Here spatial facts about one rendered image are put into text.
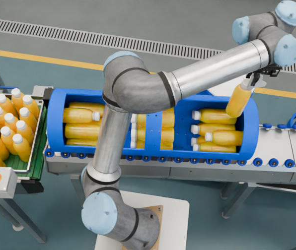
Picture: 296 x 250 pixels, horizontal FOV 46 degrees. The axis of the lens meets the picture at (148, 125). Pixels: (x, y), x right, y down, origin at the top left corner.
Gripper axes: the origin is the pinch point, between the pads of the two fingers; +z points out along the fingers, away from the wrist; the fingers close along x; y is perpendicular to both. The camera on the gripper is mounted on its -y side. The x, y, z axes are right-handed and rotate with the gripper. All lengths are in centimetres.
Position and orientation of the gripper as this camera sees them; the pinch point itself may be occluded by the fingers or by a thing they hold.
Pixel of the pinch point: (247, 83)
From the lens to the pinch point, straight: 134.6
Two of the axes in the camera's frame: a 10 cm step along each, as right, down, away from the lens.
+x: 0.3, -8.6, 5.0
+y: 10.0, 0.5, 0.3
